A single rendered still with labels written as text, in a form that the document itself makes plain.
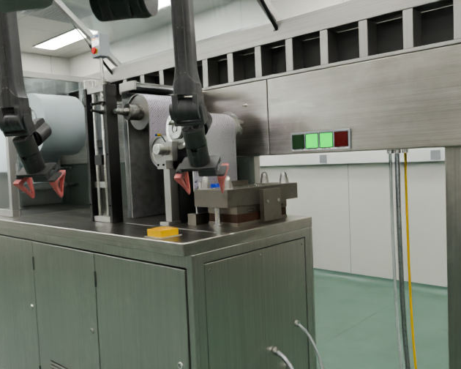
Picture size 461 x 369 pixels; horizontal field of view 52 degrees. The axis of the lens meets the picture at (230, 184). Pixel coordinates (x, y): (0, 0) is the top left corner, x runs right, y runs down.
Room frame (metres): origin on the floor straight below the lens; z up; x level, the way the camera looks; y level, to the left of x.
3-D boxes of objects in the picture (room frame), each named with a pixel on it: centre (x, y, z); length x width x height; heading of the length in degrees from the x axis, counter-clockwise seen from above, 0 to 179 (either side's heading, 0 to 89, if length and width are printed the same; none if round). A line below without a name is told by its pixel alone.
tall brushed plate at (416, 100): (2.52, 0.35, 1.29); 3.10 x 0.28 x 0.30; 47
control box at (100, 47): (2.15, 0.56, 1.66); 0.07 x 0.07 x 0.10; 48
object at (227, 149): (1.80, 0.05, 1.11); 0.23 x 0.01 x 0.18; 137
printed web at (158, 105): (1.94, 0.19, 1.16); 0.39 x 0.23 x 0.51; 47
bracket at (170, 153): (1.75, 0.23, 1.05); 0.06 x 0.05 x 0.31; 137
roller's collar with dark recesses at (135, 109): (1.91, 0.38, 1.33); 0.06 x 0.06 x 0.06; 47
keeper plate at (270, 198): (1.70, -0.14, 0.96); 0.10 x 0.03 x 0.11; 137
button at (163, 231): (1.48, 0.22, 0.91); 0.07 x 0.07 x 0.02; 47
